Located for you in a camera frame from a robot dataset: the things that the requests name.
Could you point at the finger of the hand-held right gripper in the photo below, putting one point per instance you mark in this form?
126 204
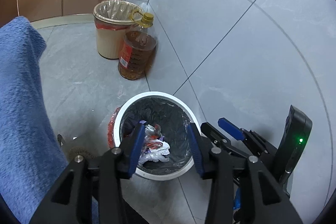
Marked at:
210 130
231 128

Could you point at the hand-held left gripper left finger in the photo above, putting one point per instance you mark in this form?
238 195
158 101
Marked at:
137 145

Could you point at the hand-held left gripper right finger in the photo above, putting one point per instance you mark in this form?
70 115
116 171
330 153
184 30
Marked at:
194 148

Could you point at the white trash bin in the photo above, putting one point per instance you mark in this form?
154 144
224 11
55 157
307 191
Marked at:
157 95

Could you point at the red plastic bag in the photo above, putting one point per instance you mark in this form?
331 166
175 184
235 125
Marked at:
111 132

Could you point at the black bin liner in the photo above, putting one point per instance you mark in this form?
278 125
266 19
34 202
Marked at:
168 116

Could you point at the cooking oil bottle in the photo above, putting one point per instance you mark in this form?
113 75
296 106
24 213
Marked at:
136 56

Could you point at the beige bin with clear liner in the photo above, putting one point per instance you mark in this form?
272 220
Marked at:
107 40

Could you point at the blue towel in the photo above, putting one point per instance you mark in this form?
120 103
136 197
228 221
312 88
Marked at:
23 108

